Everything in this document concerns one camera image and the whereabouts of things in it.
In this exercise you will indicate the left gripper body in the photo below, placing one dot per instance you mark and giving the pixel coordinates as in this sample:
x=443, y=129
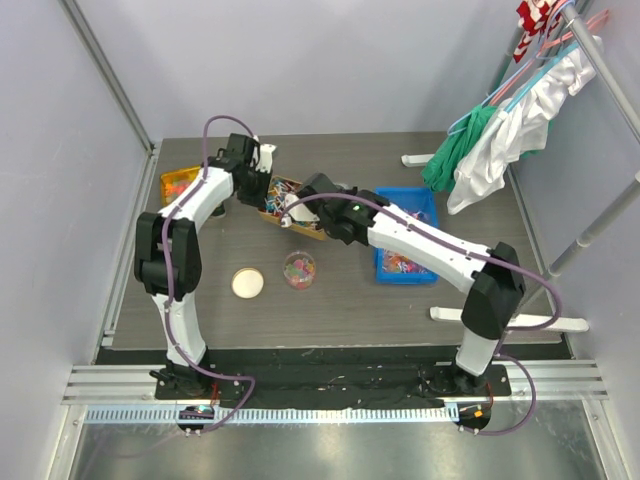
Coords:
x=257, y=185

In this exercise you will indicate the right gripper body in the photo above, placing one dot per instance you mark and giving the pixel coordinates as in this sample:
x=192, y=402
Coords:
x=326, y=224

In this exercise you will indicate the clear plastic jar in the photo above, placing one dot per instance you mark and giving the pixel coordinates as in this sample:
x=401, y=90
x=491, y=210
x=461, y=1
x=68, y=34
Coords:
x=299, y=270

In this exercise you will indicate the gold tin of star candies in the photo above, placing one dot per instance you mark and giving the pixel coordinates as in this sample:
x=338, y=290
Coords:
x=175, y=185

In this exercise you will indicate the beige jar lid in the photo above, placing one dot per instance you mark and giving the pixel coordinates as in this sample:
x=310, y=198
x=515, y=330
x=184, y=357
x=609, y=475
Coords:
x=247, y=283

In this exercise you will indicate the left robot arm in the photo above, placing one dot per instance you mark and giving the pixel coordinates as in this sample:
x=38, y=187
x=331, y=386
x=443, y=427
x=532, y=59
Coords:
x=167, y=256

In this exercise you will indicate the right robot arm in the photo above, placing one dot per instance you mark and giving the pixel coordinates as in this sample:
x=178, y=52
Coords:
x=489, y=277

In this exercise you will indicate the blue plastic bin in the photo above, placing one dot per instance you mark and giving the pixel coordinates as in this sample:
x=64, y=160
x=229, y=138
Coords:
x=398, y=267

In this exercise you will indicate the green garment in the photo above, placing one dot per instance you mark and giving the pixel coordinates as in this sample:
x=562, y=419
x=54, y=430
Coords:
x=438, y=174

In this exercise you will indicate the red white garment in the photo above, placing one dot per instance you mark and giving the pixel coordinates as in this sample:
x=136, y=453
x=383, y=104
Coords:
x=537, y=19

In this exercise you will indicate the white clothes rack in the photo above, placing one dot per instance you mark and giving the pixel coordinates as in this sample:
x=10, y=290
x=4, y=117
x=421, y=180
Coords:
x=590, y=159

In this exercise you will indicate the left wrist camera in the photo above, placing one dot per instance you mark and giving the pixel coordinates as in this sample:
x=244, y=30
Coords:
x=265, y=156

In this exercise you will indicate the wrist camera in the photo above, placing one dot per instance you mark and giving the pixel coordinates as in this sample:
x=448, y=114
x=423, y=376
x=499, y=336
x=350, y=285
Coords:
x=296, y=213
x=265, y=156

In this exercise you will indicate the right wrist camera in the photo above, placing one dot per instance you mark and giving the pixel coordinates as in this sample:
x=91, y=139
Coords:
x=296, y=213

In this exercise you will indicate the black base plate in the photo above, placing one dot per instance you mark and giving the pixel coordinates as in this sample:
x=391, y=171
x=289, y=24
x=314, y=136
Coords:
x=374, y=368

